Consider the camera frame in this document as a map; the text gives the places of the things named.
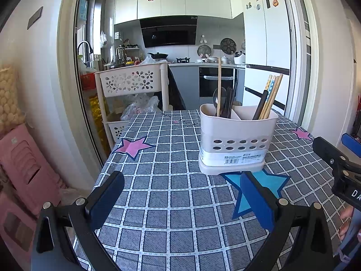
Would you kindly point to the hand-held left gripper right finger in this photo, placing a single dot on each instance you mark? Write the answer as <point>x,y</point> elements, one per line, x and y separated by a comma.
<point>258,203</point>

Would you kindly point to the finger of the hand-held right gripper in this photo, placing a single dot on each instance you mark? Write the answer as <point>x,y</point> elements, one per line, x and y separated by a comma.
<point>328,152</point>
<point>352,145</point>

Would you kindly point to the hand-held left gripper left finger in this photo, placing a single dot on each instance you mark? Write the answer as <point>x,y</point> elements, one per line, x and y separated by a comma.
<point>108,200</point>

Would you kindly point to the white plastic utensil holder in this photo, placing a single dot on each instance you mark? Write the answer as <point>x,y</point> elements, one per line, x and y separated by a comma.
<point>237,135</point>

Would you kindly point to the blue patterned chopstick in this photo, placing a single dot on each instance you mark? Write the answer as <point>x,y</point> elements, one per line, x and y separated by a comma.
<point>271,86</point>

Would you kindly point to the black plastic utensil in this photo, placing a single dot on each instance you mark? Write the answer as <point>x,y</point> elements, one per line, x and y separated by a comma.
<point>228,101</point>

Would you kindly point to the person's right hand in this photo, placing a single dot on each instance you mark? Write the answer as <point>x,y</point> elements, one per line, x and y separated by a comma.
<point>346,217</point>

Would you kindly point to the grey checked star tablecloth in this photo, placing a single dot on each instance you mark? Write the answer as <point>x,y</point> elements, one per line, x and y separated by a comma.
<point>169,203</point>

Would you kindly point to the yellow bag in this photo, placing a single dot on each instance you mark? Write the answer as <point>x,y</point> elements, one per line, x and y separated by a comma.
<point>96,113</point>

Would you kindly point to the pink plastic stool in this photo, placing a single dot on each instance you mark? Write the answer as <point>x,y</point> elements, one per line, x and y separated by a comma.
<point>25,161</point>
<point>14,231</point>

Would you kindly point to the clear plastic bag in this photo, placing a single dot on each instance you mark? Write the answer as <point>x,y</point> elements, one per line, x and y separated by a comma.
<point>141,104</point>

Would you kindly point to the white storage cart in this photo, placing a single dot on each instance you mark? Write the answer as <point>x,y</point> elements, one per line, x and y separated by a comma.
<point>127,80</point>

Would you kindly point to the red basket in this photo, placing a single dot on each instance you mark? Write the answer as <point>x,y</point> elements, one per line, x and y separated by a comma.
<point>87,80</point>

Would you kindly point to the black oven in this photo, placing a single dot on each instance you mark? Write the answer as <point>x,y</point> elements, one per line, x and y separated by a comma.
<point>215,83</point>

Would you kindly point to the white rice cooker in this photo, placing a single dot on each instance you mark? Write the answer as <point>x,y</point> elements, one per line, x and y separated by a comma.
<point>239,58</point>

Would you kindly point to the bag of white balls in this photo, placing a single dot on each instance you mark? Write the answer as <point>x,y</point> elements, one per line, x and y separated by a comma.
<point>7,98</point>

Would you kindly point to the round black pan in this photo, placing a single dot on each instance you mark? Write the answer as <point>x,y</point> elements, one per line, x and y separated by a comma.
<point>228,45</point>

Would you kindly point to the black wok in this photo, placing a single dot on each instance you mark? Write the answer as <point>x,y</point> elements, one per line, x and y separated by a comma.
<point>158,55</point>

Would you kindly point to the kitchen faucet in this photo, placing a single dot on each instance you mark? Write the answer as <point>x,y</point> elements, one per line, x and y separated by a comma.
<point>84,45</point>

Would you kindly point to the gas stove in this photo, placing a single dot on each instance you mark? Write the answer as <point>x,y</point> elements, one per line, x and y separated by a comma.
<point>183,60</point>

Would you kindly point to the black range hood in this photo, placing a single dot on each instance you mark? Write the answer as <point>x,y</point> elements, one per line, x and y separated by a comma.
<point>169,35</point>

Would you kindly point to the white upper cabinets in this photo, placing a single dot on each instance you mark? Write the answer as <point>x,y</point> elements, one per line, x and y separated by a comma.
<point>174,0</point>

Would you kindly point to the grey wall switch plate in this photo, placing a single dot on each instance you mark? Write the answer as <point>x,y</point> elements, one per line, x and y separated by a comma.
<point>35,17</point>

